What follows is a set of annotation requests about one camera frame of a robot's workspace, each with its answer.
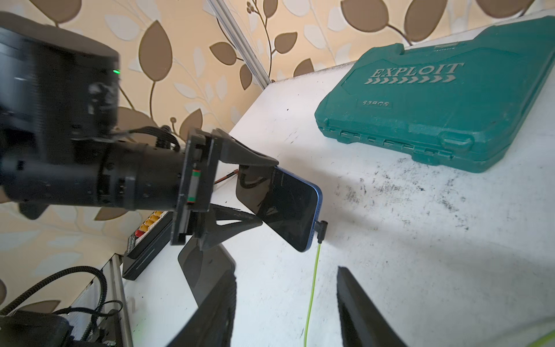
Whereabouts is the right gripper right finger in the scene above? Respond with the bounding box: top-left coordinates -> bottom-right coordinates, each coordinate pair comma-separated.
337,267 -> 406,347

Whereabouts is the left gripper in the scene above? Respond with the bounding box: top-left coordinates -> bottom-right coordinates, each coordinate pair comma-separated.
170,129 -> 279,251

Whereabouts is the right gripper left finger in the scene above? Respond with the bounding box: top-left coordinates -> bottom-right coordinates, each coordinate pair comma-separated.
169,270 -> 237,347

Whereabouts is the blue phone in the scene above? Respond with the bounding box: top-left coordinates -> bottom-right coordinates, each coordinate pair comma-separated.
236,166 -> 323,252

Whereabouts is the black phone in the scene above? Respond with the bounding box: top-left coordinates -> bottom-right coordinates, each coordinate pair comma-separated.
178,237 -> 236,306

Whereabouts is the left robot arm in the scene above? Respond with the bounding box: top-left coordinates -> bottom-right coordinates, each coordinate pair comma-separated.
1,12 -> 278,250

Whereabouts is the black yellow battery charger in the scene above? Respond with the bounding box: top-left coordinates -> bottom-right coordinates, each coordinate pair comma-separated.
122,211 -> 173,280

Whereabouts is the green plastic tool case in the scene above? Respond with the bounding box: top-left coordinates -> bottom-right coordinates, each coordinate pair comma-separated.
315,16 -> 554,173

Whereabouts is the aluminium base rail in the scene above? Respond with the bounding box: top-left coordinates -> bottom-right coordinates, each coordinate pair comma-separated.
64,253 -> 135,347

